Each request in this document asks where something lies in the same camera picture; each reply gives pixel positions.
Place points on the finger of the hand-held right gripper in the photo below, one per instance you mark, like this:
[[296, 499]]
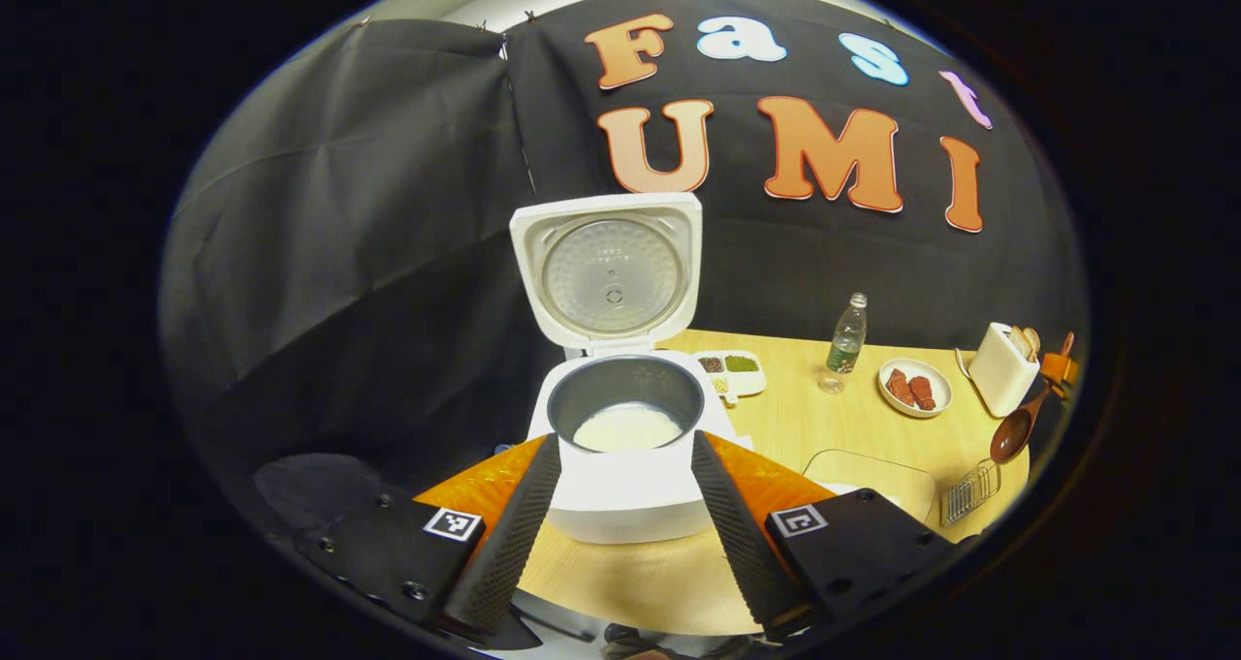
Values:
[[1059, 369]]

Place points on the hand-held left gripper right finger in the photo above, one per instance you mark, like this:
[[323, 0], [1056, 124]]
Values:
[[742, 534]]

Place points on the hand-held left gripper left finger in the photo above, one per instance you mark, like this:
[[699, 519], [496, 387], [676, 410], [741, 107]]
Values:
[[504, 553]]

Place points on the brown wooden spoon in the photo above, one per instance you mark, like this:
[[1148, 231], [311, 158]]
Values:
[[1010, 439]]

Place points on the white rice cooker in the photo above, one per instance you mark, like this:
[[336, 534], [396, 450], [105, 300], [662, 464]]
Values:
[[620, 505]]

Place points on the white rice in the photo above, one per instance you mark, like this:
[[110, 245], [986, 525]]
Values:
[[628, 427]]

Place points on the toast bread slice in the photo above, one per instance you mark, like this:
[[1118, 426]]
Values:
[[1034, 338], [1020, 343]]

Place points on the white toaster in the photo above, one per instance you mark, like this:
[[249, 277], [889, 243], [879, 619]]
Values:
[[999, 379]]

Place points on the round white plate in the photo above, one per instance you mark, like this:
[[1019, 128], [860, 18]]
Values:
[[936, 371]]

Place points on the red meat slice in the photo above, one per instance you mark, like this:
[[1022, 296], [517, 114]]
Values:
[[923, 393], [901, 389]]

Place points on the white divided bean dish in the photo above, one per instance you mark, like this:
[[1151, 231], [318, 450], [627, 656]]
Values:
[[742, 364]]

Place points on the clear plastic water bottle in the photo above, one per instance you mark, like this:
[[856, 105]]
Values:
[[845, 345]]

